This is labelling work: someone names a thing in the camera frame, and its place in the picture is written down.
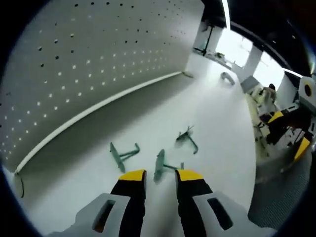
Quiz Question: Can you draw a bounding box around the metal peg hook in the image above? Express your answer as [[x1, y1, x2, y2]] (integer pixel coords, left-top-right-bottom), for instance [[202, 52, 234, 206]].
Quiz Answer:
[[153, 148, 185, 184], [175, 125, 199, 155], [109, 142, 141, 174]]

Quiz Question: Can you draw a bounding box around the white ceiling light strip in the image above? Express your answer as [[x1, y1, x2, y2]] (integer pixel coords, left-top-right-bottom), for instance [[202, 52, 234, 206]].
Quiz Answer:
[[221, 0, 232, 29], [283, 68, 304, 78]]

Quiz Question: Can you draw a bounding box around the black kick scooter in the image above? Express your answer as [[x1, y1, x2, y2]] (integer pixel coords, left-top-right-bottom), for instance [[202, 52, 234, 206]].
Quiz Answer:
[[193, 23, 216, 55]]

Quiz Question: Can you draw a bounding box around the white perforated mounting plate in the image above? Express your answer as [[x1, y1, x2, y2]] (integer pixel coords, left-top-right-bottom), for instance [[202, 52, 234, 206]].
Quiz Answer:
[[0, 0, 206, 198]]

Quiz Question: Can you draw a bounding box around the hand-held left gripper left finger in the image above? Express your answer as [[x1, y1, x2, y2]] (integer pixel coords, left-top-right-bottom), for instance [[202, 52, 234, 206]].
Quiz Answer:
[[46, 169, 148, 237]]

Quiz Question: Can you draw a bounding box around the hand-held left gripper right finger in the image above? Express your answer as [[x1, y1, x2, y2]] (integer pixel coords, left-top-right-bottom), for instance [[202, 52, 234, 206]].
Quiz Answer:
[[174, 169, 263, 237]]

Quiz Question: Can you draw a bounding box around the grey handle-shaped object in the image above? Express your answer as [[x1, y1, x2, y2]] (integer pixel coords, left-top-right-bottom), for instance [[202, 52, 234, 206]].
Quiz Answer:
[[220, 71, 236, 86]]

